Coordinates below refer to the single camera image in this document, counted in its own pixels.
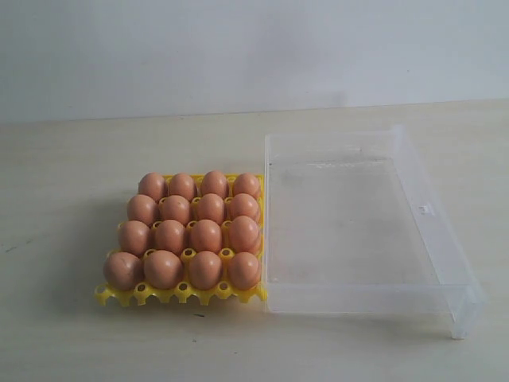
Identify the yellow plastic egg tray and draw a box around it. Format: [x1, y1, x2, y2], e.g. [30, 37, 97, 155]
[94, 173, 267, 306]

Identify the brown egg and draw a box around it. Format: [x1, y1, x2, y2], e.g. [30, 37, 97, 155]
[189, 219, 223, 254]
[196, 193, 227, 225]
[228, 216, 262, 255]
[228, 193, 261, 223]
[126, 194, 160, 226]
[159, 195, 192, 225]
[144, 250, 184, 290]
[103, 251, 144, 290]
[232, 173, 262, 199]
[227, 252, 262, 290]
[188, 251, 223, 290]
[200, 170, 229, 199]
[154, 220, 187, 255]
[169, 173, 197, 201]
[138, 172, 168, 203]
[118, 220, 153, 258]

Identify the clear plastic container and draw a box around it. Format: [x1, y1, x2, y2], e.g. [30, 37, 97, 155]
[262, 127, 484, 339]

